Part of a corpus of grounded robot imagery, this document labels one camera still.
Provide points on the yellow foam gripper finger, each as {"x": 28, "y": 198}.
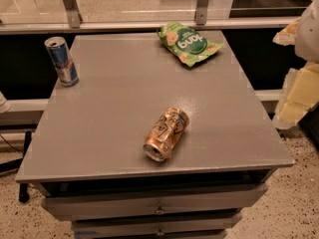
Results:
{"x": 300, "y": 94}
{"x": 286, "y": 36}

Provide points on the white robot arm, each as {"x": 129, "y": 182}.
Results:
{"x": 307, "y": 35}

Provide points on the orange soda can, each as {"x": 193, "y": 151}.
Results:
{"x": 165, "y": 134}

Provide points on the blue silver energy drink can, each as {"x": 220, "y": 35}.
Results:
{"x": 62, "y": 60}

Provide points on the green snack bag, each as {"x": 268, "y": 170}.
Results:
{"x": 187, "y": 44}

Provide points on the grey drawer cabinet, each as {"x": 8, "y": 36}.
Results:
{"x": 90, "y": 138}

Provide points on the lower grey drawer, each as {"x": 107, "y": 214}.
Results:
{"x": 156, "y": 226}

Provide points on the grey drawer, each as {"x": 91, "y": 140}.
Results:
{"x": 157, "y": 202}
{"x": 156, "y": 226}

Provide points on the upper grey drawer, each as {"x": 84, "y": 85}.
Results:
{"x": 157, "y": 202}

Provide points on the right metal railing bracket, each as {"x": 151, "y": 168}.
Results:
{"x": 200, "y": 15}

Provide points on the metal railing bracket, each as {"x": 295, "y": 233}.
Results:
{"x": 200, "y": 15}
{"x": 73, "y": 14}

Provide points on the left metal railing bracket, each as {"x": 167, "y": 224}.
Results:
{"x": 73, "y": 14}

